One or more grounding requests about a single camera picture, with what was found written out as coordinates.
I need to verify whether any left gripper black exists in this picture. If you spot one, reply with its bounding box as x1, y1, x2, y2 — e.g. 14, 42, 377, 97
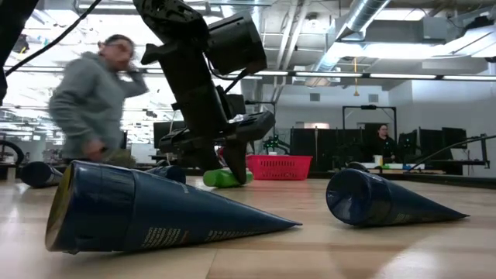
157, 41, 277, 186

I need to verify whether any green travel bottle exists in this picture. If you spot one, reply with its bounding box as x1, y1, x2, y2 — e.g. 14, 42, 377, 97
202, 167, 255, 189

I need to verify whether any dark blue toiletry tube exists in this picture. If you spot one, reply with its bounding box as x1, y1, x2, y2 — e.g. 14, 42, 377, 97
43, 160, 303, 256
20, 160, 65, 189
146, 164, 188, 185
325, 167, 470, 228

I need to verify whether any red plastic basket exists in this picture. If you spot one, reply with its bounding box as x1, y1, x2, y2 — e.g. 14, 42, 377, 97
246, 154, 314, 182

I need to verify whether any black partition panel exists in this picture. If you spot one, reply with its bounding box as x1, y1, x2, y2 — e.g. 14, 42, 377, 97
289, 127, 374, 172

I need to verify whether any person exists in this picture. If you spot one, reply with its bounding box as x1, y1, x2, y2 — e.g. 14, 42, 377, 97
367, 123, 401, 164
47, 33, 150, 168

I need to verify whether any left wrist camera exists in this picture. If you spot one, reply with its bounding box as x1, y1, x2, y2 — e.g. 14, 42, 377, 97
206, 10, 269, 77

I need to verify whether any black station frame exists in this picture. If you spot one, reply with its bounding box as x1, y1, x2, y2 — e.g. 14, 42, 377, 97
342, 104, 398, 133

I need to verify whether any silver ceiling duct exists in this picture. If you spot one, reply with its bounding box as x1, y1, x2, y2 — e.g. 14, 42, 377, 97
305, 0, 391, 87

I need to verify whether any black camera cable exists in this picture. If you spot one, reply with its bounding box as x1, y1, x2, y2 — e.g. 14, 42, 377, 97
2, 0, 104, 77

